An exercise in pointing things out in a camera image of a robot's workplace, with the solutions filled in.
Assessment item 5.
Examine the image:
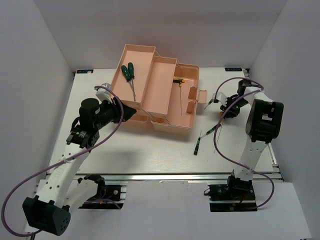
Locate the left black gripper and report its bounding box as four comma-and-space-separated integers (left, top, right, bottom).
93, 96, 137, 130

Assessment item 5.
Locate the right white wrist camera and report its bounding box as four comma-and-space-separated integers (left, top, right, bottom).
212, 91, 227, 106

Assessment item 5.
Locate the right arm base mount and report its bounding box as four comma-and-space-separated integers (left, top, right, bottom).
203, 184, 258, 213

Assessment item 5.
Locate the right blue label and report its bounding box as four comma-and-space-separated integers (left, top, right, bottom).
224, 67, 243, 72

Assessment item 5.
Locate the pink plastic toolbox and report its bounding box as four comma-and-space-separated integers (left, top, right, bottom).
111, 44, 207, 135

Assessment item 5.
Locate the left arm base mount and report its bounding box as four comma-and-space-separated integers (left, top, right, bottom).
79, 182, 127, 210

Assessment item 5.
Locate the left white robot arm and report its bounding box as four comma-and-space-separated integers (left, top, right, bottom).
22, 98, 137, 236

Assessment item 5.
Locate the green screwdriver short shaft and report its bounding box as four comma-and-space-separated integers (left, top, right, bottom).
121, 65, 132, 89

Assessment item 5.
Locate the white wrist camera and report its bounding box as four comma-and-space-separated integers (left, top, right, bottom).
212, 91, 227, 106
95, 83, 113, 103

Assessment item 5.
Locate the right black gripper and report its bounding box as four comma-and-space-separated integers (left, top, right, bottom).
220, 97, 249, 118

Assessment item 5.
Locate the left blue label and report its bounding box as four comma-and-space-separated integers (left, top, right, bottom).
76, 69, 94, 74

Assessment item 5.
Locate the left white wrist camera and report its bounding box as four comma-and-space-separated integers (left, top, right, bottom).
95, 83, 113, 103

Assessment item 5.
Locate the small green precision screwdriver horizontal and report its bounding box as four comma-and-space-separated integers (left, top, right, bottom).
200, 125, 220, 139

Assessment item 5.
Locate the green screwdriver long shaft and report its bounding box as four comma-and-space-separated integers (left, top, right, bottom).
127, 62, 136, 101

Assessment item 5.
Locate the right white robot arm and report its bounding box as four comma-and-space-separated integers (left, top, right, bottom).
219, 77, 284, 200

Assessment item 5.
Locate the yellow black T-handle key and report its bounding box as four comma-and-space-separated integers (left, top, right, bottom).
212, 111, 224, 154
172, 78, 185, 114

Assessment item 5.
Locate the aluminium front rail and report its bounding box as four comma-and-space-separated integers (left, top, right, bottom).
69, 172, 283, 183

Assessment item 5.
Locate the blue label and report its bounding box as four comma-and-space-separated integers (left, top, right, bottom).
224, 67, 243, 72
76, 69, 94, 74

